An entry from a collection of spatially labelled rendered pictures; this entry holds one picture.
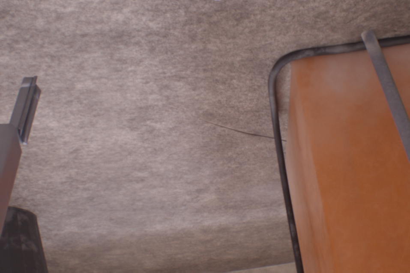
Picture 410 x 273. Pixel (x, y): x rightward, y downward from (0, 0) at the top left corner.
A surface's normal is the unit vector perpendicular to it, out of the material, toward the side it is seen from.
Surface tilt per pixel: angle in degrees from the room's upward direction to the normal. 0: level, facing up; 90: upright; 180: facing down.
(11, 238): 99
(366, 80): 90
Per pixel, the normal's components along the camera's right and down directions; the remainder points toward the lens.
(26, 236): 0.79, -0.46
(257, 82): 0.13, 0.90
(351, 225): -0.09, -0.41
